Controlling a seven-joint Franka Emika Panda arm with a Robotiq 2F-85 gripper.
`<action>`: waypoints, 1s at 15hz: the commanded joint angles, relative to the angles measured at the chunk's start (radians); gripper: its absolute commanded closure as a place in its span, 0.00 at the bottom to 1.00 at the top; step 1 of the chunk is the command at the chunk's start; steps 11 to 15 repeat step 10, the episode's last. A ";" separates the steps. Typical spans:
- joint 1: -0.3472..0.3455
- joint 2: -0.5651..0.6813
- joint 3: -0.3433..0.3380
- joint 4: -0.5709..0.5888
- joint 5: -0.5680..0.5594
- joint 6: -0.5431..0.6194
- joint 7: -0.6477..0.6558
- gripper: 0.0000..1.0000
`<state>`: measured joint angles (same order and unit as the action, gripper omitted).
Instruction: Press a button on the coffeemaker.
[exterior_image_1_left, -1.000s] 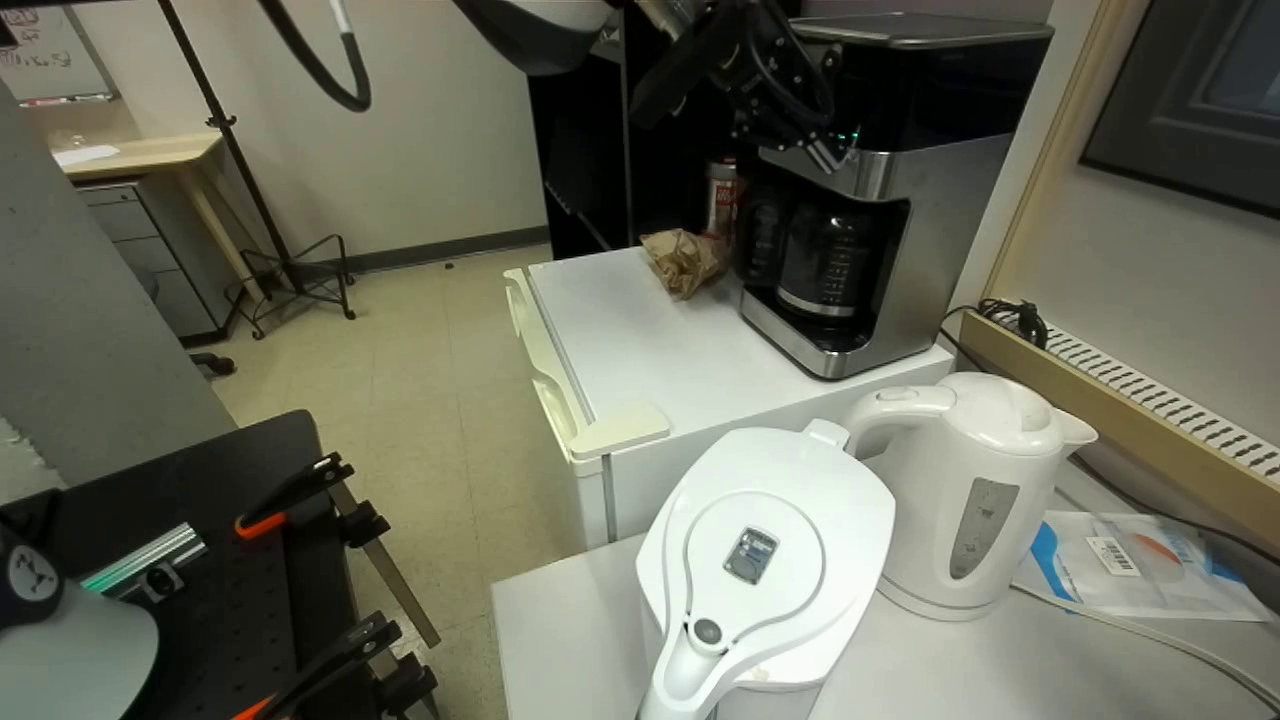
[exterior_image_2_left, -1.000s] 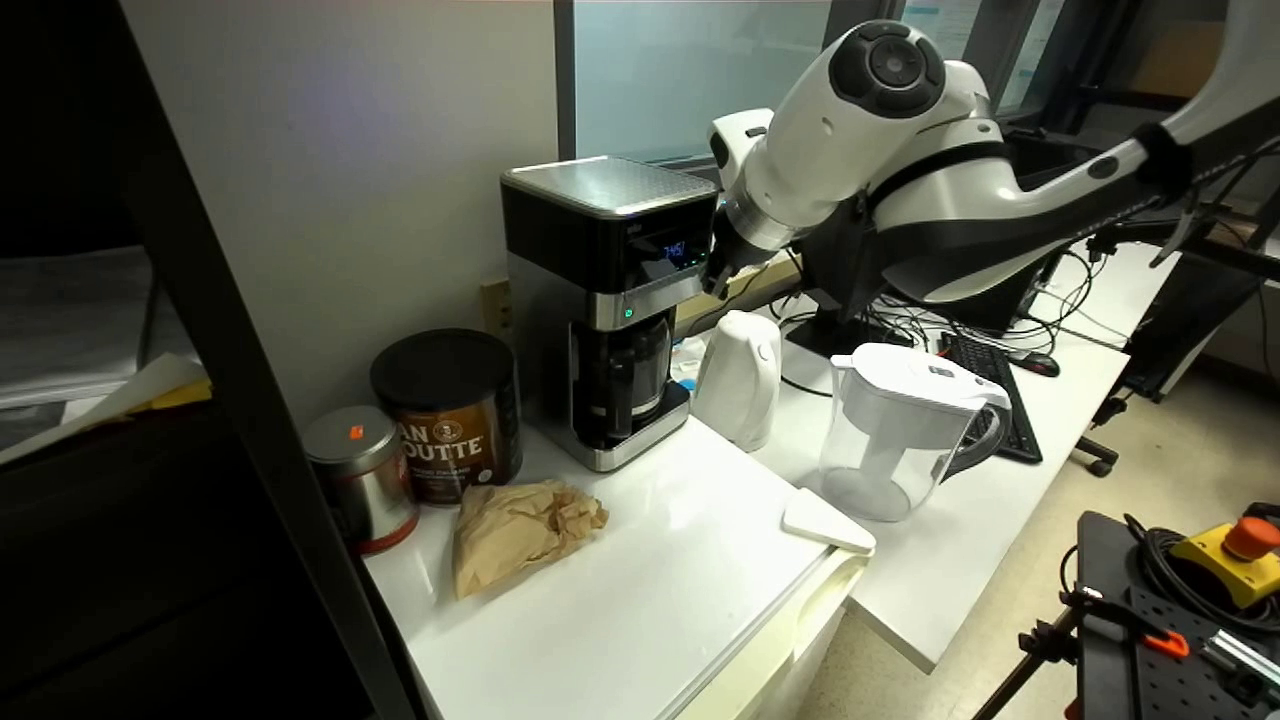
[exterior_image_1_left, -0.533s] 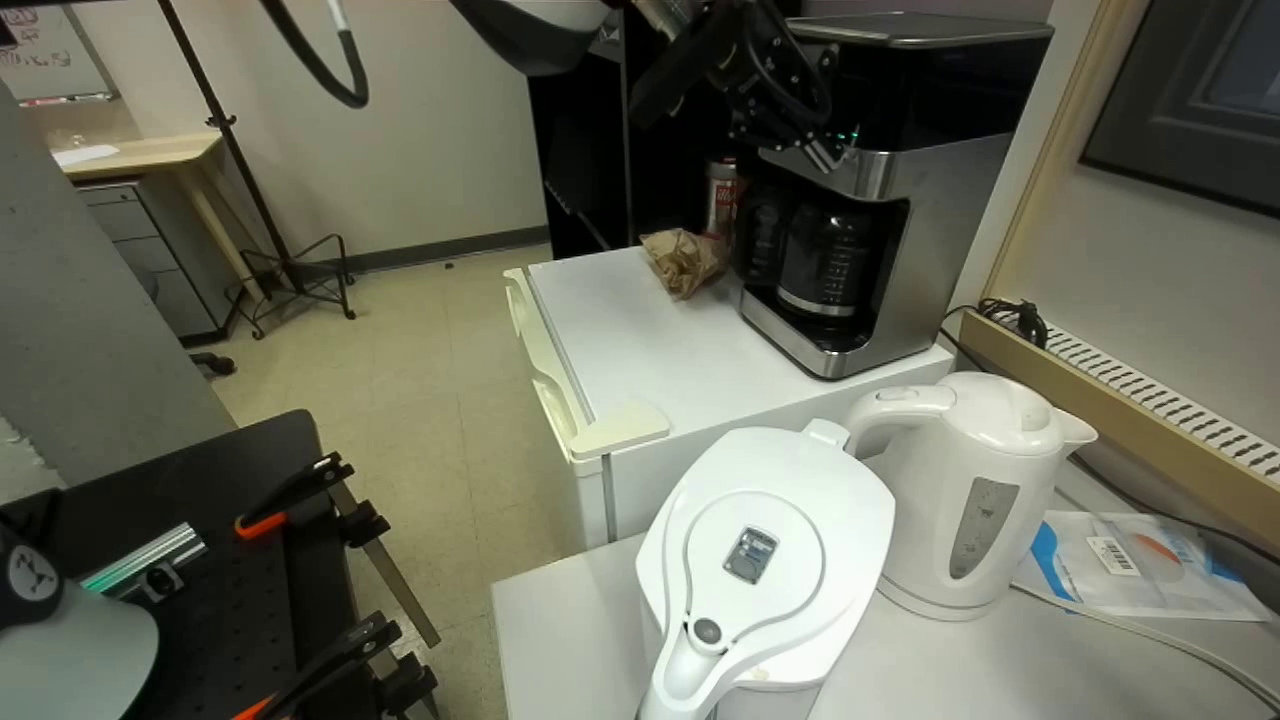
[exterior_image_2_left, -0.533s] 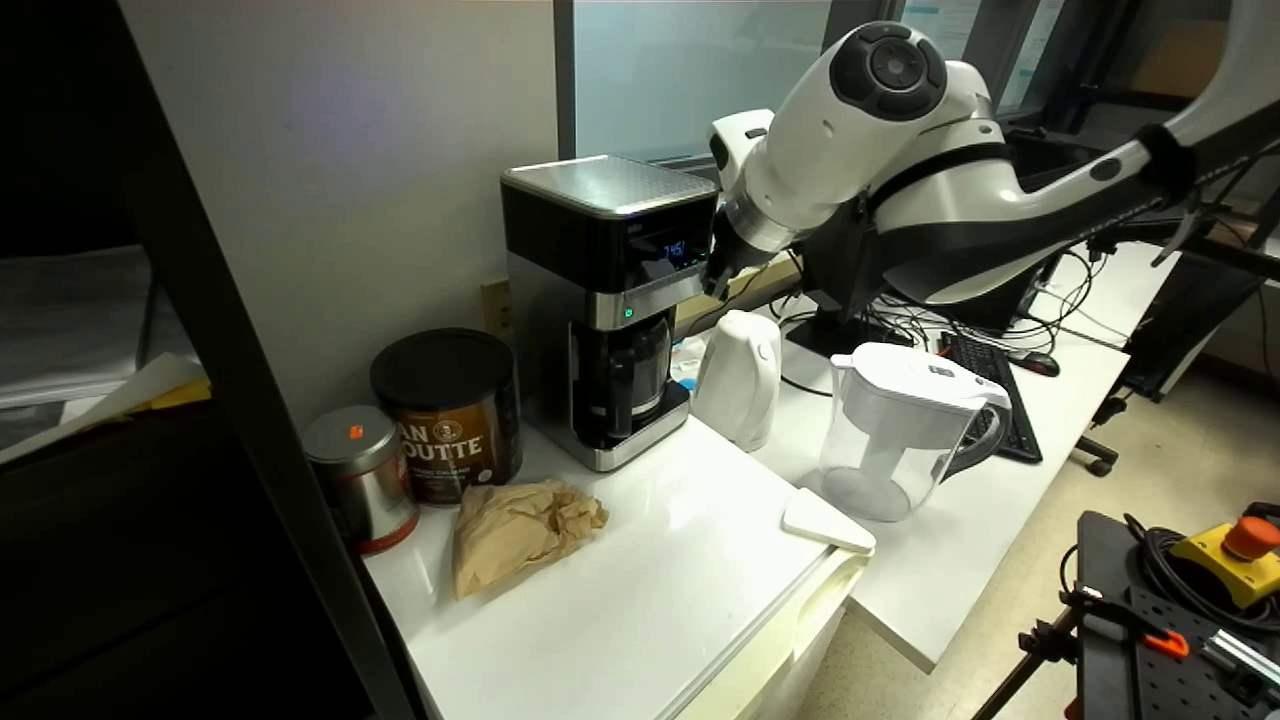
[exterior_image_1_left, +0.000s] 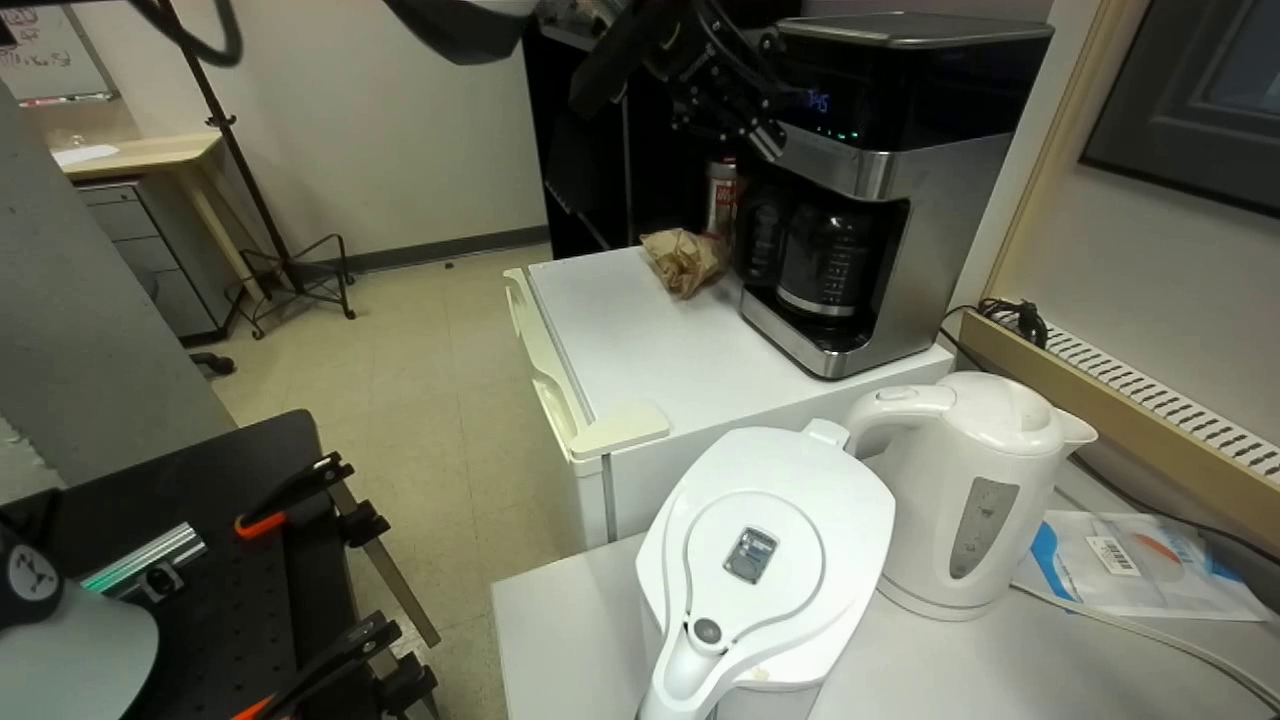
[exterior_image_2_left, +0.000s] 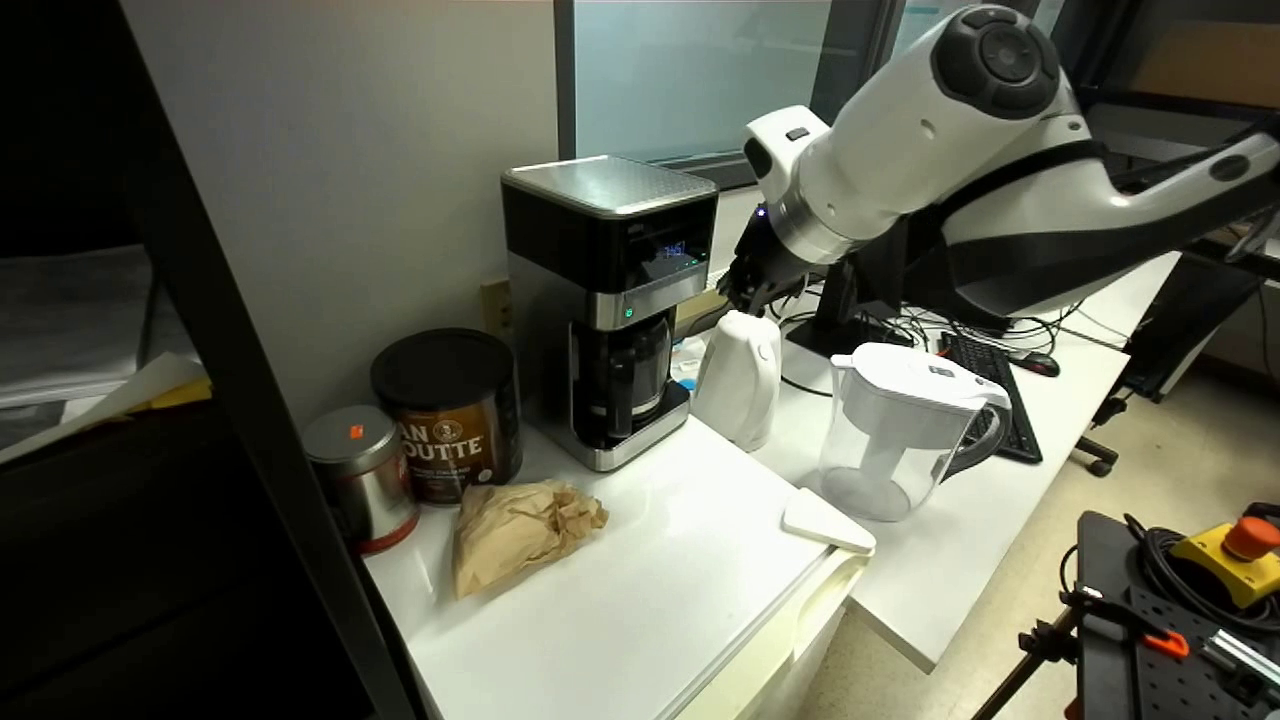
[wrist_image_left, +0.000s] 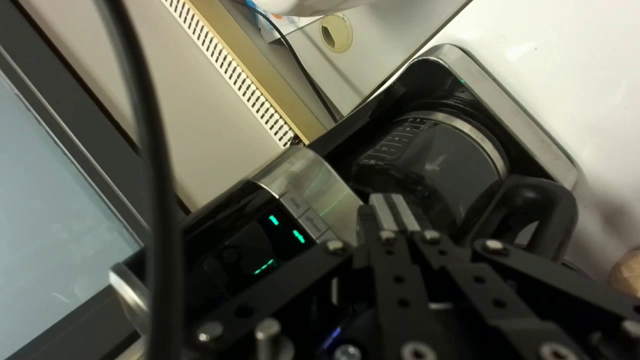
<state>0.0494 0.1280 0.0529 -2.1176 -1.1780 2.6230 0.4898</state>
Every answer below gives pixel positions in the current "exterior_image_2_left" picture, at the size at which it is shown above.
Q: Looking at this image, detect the black office chair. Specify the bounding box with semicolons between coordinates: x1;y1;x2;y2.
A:
1070;249;1274;480

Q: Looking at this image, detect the black coiled cable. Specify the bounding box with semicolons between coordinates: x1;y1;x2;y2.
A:
1122;509;1280;640

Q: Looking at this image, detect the black tripod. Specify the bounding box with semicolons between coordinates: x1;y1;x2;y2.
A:
970;599;1090;720

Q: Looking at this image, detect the brown coffee can black lid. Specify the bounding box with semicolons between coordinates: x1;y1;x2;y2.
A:
370;322;527;509

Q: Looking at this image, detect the orange clamp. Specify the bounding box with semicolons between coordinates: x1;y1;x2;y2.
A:
1132;618;1198;663

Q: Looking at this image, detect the white folded paper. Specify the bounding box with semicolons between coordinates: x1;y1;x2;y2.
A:
775;484;881;561

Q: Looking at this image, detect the small blue item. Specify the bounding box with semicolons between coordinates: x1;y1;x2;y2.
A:
667;330;713;403

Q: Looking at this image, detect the white water filter pitcher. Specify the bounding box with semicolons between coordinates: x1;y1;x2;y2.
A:
796;339;1021;526

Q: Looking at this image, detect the small red-labelled jar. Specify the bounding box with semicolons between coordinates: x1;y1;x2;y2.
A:
302;401;426;561

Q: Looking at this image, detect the black keyboard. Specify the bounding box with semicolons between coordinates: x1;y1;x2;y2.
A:
935;326;1050;467

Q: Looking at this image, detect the black and silver coffeemaker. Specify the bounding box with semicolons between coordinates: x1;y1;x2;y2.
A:
501;152;724;480

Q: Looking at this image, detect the brown paper bag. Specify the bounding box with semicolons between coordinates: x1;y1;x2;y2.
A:
450;477;613;604

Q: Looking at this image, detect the glass coffee carafe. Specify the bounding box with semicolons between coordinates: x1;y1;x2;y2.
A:
581;317;682;431

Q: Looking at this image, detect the stack of white papers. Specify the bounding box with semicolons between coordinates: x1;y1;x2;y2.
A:
0;244;215;467

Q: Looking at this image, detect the white mini fridge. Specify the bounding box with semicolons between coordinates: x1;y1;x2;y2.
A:
361;410;872;720

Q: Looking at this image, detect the black perforated board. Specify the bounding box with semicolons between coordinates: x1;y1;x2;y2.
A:
1070;509;1280;720

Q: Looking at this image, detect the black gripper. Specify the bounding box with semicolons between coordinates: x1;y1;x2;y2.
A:
718;207;815;321

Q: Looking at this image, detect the black shelf post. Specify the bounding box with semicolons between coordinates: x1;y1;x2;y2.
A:
75;0;433;720

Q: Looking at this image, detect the yellow emergency stop box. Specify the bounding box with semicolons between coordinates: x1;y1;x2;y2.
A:
1167;499;1280;613

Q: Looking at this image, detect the black computer mouse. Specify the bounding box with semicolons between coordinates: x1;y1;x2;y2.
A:
1010;344;1063;378

